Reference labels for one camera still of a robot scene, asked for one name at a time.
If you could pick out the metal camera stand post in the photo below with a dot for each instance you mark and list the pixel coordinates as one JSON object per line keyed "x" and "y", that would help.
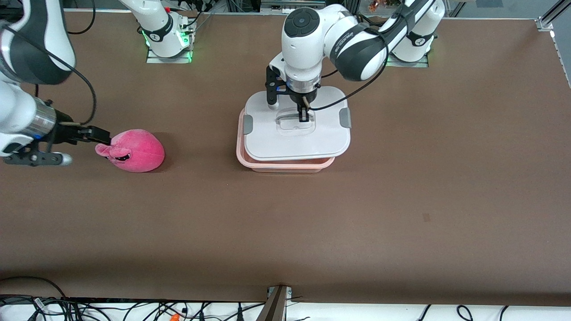
{"x": 274, "y": 307}

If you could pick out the pink plastic box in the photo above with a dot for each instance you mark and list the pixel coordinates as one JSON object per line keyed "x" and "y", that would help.
{"x": 285, "y": 166}

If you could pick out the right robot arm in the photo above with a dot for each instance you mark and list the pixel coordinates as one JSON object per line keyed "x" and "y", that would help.
{"x": 40, "y": 26}

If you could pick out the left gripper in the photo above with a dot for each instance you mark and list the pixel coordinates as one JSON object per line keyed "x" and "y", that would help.
{"x": 299, "y": 97}

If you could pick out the white box lid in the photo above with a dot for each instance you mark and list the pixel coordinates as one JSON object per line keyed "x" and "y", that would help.
{"x": 267, "y": 142}

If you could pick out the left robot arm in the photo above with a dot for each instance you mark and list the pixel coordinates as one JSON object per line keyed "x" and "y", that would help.
{"x": 303, "y": 49}

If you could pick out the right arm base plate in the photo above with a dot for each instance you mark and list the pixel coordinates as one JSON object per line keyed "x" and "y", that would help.
{"x": 169, "y": 60}

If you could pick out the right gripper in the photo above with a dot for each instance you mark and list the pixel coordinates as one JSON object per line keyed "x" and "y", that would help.
{"x": 67, "y": 133}

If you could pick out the aluminium frame rail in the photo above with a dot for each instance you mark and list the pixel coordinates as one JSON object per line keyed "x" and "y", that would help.
{"x": 546, "y": 22}

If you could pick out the pink plush toy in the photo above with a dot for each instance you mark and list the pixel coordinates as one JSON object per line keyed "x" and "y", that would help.
{"x": 138, "y": 154}

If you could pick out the grey metal box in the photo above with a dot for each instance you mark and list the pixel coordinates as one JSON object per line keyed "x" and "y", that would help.
{"x": 272, "y": 5}

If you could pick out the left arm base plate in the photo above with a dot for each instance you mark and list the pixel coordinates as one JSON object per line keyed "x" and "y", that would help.
{"x": 401, "y": 64}

